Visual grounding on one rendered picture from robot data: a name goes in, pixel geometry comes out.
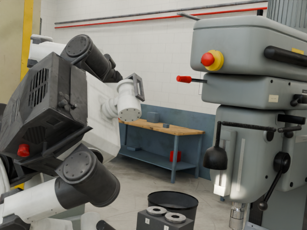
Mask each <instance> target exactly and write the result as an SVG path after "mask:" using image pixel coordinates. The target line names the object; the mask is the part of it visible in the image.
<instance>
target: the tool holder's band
mask: <svg viewBox="0 0 307 230"><path fill-rule="evenodd" d="M231 211H232V212H233V213H236V214H244V211H245V210H244V209H243V208H241V210H237V209H235V208H234V207H232V208H231Z"/></svg>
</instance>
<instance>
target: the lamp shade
mask: <svg viewBox="0 0 307 230"><path fill-rule="evenodd" d="M227 165H228V157H227V153H226V151H225V150H224V149H222V148H221V147H215V146H212V147H210V148H208V149H207V150H206V152H205V155H204V157H203V167H205V168H209V169H213V170H226V169H227Z"/></svg>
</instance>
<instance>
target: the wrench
mask: <svg viewBox="0 0 307 230"><path fill-rule="evenodd" d="M177 15H180V16H183V17H186V18H190V19H193V20H196V21H198V20H201V19H202V18H199V17H196V16H192V15H189V14H186V13H183V12H177Z"/></svg>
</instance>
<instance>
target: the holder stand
mask: <svg viewBox="0 0 307 230"><path fill-rule="evenodd" d="M193 229H194V220H191V219H189V218H186V217H185V216H184V215H182V214H179V213H171V212H169V211H167V210H166V209H165V208H162V207H158V206H151V207H148V208H147V209H145V210H142V211H139V212H138V216H137V227H136V230H193Z"/></svg>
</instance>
